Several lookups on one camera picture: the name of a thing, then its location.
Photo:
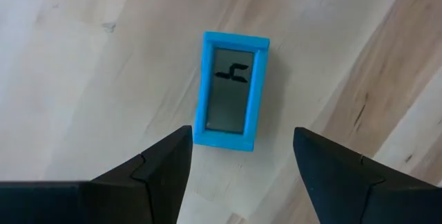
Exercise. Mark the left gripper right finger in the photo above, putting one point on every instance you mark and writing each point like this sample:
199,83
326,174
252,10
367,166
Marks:
362,196

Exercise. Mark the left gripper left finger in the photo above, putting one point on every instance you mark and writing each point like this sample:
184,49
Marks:
121,200

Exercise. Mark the light blue digital clock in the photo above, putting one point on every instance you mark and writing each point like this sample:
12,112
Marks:
229,96

